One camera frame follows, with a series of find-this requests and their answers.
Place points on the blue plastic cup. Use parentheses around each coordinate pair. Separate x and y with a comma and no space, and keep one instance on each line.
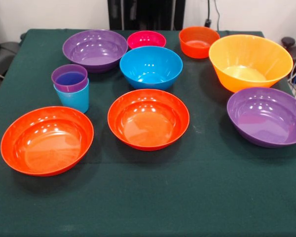
(74,101)

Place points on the pink plastic bowl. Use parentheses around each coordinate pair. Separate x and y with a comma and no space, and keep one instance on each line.
(145,39)

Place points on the blue plastic bowl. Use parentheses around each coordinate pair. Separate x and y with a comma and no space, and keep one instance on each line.
(150,64)

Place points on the small deep orange bowl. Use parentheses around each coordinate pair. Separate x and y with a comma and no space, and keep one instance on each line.
(198,50)

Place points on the purple plastic bowl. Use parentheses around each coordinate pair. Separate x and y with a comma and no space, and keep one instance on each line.
(96,49)
(266,118)

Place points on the dark green tablecloth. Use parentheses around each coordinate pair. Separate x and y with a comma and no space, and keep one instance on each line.
(138,185)

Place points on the wide red-orange bowl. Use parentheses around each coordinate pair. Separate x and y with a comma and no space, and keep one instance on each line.
(148,123)
(47,145)

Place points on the purple plastic cup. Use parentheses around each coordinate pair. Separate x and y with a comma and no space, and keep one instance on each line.
(69,86)

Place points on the large yellow-orange bowl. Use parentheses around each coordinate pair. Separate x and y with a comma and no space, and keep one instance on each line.
(249,54)

